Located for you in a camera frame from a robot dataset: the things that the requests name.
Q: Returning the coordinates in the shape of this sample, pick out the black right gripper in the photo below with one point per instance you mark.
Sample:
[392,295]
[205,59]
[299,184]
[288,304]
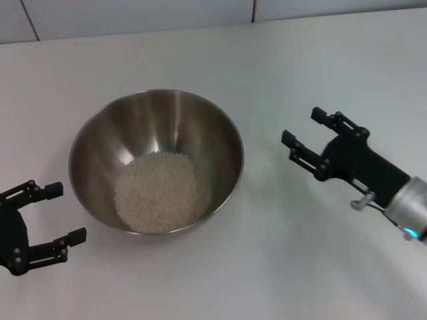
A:
[357,160]

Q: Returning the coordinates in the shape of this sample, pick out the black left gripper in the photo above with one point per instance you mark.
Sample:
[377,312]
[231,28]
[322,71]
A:
[13,240]

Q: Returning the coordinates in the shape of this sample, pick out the white rice grains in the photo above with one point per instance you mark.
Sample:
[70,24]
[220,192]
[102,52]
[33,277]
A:
[163,193]

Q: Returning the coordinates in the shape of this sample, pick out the stainless steel mixing bowl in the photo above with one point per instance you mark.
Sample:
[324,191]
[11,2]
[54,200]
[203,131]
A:
[156,133]

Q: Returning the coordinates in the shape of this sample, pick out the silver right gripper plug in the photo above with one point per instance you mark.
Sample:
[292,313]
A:
[362,201]

